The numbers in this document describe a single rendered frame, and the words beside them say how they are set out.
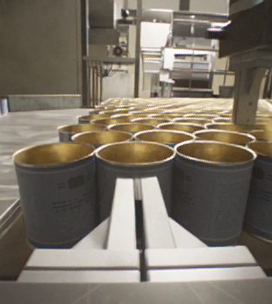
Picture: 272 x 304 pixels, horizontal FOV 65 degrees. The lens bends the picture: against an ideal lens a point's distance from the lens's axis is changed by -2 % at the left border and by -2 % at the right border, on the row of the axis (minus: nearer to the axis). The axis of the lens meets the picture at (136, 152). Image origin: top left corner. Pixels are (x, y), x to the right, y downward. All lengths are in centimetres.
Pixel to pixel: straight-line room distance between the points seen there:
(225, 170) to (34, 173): 14
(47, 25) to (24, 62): 53
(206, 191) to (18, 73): 303
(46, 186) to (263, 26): 28
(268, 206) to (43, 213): 19
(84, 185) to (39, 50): 290
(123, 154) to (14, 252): 13
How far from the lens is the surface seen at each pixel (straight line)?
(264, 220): 23
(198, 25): 346
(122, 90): 313
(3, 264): 21
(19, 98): 147
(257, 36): 32
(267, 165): 21
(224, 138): 30
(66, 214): 18
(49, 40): 303
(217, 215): 19
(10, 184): 40
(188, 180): 18
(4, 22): 327
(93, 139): 28
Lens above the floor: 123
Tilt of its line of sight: 16 degrees down
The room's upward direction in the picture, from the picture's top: 2 degrees clockwise
